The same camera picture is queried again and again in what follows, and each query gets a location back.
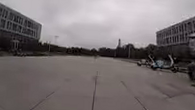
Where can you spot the tall distant tower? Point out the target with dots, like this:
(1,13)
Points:
(119,43)

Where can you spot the row of dark trees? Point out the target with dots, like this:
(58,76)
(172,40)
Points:
(126,51)

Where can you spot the grey concrete paved ground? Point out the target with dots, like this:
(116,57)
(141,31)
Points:
(82,90)

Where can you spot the pole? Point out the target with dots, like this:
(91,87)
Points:
(56,40)

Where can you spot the long grey multi-storey building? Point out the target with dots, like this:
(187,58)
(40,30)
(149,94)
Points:
(11,25)

